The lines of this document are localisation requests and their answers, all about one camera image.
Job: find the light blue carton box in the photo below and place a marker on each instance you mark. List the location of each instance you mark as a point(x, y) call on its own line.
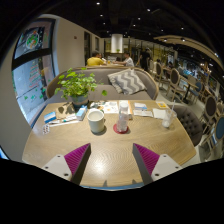
point(81, 113)

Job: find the green potted plant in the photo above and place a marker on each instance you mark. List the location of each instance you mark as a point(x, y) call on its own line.
point(75, 85)

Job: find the clear white-capped water bottle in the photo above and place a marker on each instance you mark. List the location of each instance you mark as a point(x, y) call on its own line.
point(122, 120)

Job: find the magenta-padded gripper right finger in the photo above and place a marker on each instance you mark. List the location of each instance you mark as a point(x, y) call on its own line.
point(146, 160)

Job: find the grey white chevron cushion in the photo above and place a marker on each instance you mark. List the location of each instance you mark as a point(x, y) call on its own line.
point(128, 81)

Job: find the group of ceiling spotlights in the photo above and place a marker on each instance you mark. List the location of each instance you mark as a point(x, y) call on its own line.
point(146, 10)

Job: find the group of round-backed chairs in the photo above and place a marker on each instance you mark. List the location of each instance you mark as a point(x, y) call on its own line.
point(175, 78)

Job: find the pill blister pack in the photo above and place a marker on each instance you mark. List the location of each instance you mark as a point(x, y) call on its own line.
point(46, 129)

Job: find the white ceramic mug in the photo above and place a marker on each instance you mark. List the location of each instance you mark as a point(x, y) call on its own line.
point(96, 122)

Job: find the person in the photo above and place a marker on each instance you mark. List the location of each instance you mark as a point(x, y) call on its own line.
point(145, 60)
point(128, 61)
point(95, 61)

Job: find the grey curved sofa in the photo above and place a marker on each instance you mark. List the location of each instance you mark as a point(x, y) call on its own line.
point(110, 96)

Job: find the white printed leaflet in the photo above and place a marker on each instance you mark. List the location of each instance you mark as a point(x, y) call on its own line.
point(110, 107)

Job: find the clear plastic cup with straw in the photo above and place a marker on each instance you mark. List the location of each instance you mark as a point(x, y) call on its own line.
point(167, 120)

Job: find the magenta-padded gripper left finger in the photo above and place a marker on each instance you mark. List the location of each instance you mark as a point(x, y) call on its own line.
point(77, 160)

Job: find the small blue white box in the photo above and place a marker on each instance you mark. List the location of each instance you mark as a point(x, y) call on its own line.
point(50, 117)

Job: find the grey tufted chair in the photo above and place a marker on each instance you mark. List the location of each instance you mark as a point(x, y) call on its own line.
point(188, 123)

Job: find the window with colourful decals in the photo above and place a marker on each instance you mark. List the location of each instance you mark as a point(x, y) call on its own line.
point(30, 76)

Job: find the flat round red coaster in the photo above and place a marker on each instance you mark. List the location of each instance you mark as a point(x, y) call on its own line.
point(115, 129)

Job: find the white round column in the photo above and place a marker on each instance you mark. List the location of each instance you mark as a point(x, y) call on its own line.
point(116, 42)

